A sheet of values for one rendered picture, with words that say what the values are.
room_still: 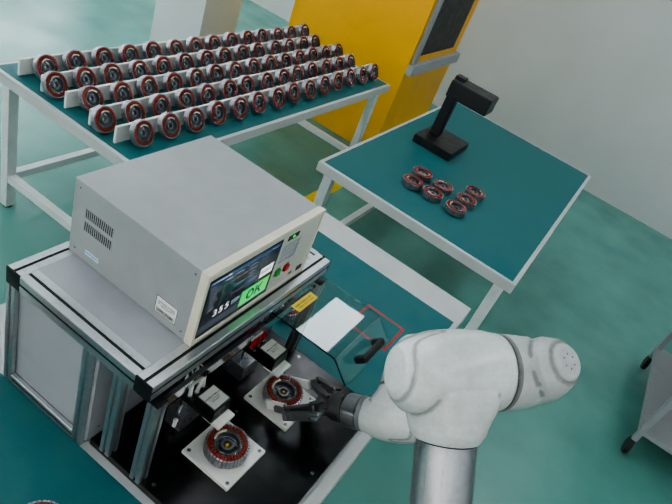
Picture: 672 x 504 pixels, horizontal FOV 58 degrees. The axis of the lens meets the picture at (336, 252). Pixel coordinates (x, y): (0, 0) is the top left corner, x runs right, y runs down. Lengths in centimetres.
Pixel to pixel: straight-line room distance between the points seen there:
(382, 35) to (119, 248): 374
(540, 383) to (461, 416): 15
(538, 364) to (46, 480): 109
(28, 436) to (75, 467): 14
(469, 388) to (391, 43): 405
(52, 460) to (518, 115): 563
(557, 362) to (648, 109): 535
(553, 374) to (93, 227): 98
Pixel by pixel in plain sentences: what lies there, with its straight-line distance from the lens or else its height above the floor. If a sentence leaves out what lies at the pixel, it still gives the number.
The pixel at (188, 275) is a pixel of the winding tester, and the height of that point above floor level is 128.
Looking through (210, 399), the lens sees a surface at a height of 92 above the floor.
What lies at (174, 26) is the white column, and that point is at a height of 30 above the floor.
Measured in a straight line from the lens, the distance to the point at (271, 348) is 168.
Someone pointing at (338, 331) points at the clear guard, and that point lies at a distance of 158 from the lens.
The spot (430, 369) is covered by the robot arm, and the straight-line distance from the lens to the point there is 94.
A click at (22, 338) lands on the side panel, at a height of 91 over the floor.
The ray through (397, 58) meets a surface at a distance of 482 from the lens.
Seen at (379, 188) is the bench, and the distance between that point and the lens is 297.
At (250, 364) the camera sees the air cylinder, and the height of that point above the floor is 82.
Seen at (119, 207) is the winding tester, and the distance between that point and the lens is 134.
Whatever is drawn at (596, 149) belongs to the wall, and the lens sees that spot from 642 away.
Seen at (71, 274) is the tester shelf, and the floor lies 111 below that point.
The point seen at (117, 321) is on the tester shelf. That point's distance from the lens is 138.
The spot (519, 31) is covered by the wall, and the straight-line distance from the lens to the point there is 642.
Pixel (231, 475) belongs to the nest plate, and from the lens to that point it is 159.
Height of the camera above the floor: 210
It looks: 34 degrees down
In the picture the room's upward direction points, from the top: 23 degrees clockwise
